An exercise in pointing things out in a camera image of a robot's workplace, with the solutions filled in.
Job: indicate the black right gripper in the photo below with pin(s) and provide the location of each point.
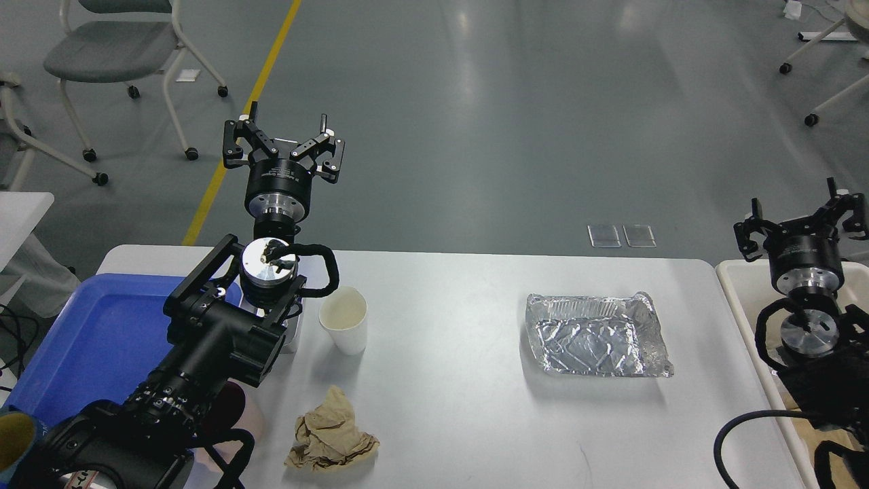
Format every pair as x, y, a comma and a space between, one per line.
811, 260

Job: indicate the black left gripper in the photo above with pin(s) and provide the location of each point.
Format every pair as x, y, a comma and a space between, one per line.
281, 171

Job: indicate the pink mug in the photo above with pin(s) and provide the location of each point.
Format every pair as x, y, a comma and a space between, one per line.
236, 408

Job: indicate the stainless steel box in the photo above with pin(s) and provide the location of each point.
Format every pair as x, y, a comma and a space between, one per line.
292, 324

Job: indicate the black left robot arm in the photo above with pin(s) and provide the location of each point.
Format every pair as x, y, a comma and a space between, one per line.
229, 319

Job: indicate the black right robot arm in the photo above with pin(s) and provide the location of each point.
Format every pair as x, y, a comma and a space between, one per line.
817, 349

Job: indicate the white plastic bin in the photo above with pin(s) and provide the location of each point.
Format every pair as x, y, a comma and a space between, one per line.
748, 289

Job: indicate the clear floor plate right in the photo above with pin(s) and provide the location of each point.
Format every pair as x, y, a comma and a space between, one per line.
639, 236

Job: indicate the clear floor plate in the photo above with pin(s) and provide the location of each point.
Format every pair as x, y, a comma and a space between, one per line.
604, 236
639, 236

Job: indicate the white paper cup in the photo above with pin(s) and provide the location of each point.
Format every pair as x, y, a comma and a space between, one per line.
343, 315

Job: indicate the clear floor plate left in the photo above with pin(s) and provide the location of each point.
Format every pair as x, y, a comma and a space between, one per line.
604, 236

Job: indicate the grey office chair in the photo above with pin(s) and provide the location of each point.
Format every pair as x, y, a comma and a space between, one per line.
121, 51

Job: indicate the aluminium foil tray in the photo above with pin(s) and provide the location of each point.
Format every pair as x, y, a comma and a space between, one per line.
617, 337

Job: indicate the blue plastic tray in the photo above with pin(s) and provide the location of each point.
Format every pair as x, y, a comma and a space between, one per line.
108, 337

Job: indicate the white side table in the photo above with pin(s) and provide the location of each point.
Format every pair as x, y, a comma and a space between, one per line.
20, 213

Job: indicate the crumpled brown paper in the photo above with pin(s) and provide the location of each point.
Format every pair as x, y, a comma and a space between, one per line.
327, 438

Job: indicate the blue and yellow cup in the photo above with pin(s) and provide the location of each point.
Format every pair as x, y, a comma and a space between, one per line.
19, 434

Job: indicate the white chair frame left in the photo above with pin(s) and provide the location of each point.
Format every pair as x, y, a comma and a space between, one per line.
26, 143

